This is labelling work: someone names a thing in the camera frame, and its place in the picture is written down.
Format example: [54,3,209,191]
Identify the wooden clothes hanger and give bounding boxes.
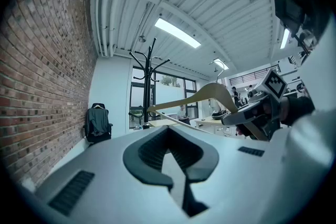
[146,59,271,142]

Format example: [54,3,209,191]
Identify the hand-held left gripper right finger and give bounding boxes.
[166,126,220,218]

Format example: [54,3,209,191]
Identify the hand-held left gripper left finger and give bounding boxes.
[122,127,174,187]

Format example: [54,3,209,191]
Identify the long ceiling light panel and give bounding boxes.
[154,17,202,49]

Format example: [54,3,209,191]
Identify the white ceiling pipes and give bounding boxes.
[90,0,127,58]

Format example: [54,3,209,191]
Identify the black metal coat rack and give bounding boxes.
[128,37,171,130]

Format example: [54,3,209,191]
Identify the black head-worn camera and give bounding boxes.
[272,0,307,35]

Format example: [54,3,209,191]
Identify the person's white shirt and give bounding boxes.
[267,15,336,192]

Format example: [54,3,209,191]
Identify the small ceiling light panel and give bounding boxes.
[213,58,229,70]

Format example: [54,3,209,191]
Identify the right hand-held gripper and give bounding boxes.
[221,68,289,141]

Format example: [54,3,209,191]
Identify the black framed window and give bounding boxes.
[129,65,199,130]

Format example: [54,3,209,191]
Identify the grey garment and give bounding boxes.
[86,106,110,137]

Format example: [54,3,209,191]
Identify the black office chair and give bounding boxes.
[83,103,113,144]

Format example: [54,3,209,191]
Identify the light wooden table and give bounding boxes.
[148,118,191,129]
[195,115,237,136]

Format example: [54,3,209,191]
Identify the narrow ceiling light panel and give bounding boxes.
[279,28,290,50]

